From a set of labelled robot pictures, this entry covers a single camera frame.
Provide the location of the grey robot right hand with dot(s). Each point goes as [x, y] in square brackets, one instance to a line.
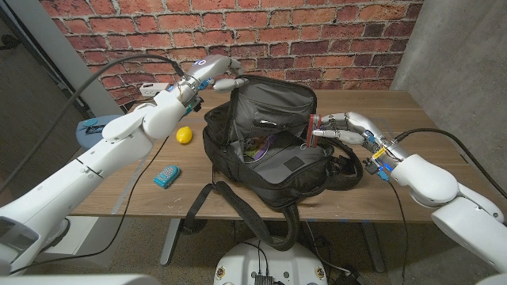
[356, 126]

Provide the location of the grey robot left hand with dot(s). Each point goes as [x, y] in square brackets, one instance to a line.
[214, 69]

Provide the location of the small red item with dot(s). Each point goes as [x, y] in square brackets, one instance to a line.
[313, 130]

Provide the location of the black backpack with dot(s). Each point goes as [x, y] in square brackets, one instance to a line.
[277, 174]

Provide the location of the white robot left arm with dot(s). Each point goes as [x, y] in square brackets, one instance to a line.
[91, 166]

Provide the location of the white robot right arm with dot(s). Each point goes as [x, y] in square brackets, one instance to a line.
[447, 198]

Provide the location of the yellow ball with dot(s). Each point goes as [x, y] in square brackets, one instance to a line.
[184, 135]

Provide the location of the white power strip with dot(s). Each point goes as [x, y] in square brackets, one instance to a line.
[152, 90]

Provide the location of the colourful printed booklet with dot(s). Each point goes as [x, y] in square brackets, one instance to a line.
[257, 150]

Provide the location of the grey table leg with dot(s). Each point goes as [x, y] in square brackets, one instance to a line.
[374, 249]
[170, 241]

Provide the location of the black phone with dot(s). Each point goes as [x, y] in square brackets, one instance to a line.
[95, 129]

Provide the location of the blue stool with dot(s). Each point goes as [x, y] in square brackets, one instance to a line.
[89, 136]

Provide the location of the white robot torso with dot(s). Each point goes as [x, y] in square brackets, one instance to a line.
[273, 261]

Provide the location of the brick wall print backdrop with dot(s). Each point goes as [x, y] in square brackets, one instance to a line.
[277, 39]

